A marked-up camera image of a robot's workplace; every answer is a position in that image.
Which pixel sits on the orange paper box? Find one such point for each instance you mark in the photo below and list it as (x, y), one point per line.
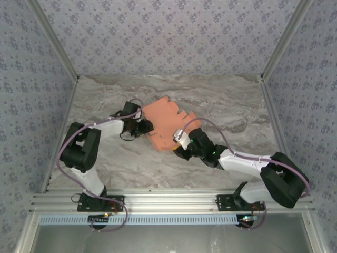
(163, 121)

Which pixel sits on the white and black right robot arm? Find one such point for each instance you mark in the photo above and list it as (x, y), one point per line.
(245, 160)

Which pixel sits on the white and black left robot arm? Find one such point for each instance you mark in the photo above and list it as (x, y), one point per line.
(84, 179)

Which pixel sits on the small black circuit board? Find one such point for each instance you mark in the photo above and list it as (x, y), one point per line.
(246, 218)
(98, 218)

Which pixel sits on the grey metal bottom panel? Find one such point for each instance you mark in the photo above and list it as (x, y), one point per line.
(168, 238)

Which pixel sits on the aluminium front frame rail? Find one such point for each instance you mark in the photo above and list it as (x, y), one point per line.
(168, 201)

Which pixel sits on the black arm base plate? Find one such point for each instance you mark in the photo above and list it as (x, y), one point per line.
(116, 200)
(223, 203)

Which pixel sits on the aluminium table side rail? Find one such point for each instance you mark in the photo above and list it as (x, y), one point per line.
(61, 134)
(275, 118)

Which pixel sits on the aluminium frame post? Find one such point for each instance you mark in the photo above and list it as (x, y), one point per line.
(52, 37)
(287, 34)

